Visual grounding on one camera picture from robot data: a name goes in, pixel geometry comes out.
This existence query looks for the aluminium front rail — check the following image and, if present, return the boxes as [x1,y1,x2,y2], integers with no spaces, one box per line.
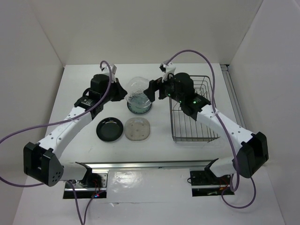
[83,160,215,170]

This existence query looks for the frosted beige glass plate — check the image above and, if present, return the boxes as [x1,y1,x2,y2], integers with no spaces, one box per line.
[124,117,150,141]

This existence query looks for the metal wire dish rack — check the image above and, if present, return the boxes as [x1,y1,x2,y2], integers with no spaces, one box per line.
[169,75,219,143]

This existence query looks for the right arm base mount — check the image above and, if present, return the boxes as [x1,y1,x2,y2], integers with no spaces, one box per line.
[187,170,234,197]

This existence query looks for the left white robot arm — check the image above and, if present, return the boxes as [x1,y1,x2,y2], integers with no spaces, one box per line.
[23,74,127,187]

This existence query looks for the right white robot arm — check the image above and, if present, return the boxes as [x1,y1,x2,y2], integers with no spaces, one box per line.
[144,73,269,184]

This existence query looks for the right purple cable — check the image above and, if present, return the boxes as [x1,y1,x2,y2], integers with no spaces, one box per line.
[164,49,257,210]

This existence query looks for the black round plate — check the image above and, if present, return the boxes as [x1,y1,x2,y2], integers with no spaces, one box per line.
[96,117,124,143]

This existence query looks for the blue patterned ceramic plate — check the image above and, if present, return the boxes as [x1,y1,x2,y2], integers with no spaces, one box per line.
[127,103,152,115]

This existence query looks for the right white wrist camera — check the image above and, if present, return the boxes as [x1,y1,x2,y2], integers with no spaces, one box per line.
[159,62,176,83]

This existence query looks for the clear ribbed glass plate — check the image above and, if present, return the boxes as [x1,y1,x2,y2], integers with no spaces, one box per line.
[125,77,152,108]

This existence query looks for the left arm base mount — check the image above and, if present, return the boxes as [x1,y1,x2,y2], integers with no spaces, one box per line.
[70,172,108,199]

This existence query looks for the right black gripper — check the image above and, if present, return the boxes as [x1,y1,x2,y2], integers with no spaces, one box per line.
[143,71,184,103]

